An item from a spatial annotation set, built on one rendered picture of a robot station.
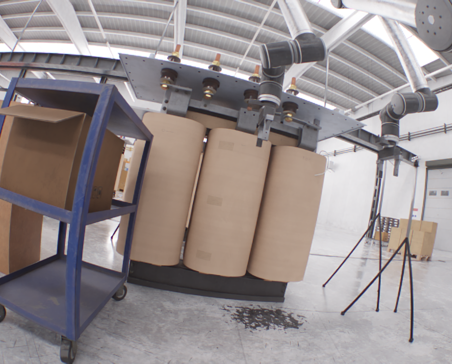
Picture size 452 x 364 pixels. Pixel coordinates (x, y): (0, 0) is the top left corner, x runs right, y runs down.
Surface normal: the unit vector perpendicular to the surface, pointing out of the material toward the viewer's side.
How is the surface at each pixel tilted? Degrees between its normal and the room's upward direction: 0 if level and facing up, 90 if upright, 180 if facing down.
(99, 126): 90
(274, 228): 90
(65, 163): 90
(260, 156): 90
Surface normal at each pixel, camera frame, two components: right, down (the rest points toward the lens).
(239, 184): 0.19, -0.03
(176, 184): 0.42, 0.02
